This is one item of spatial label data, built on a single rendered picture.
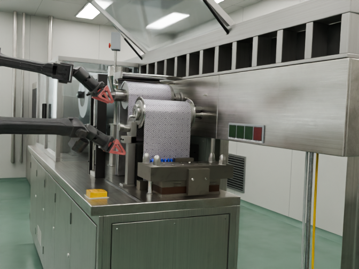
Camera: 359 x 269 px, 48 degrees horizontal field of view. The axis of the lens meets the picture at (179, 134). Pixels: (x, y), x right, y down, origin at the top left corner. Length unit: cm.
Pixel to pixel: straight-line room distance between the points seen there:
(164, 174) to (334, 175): 308
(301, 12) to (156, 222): 95
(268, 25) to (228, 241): 92
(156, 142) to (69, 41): 575
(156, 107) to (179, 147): 22
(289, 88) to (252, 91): 22
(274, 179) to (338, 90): 399
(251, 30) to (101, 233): 100
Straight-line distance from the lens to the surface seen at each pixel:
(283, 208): 517
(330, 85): 135
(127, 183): 192
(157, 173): 166
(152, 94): 210
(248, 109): 168
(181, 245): 172
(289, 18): 155
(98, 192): 167
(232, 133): 176
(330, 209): 463
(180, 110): 190
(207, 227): 175
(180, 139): 191
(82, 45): 752
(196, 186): 173
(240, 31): 180
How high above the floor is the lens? 125
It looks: 3 degrees down
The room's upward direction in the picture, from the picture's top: 2 degrees clockwise
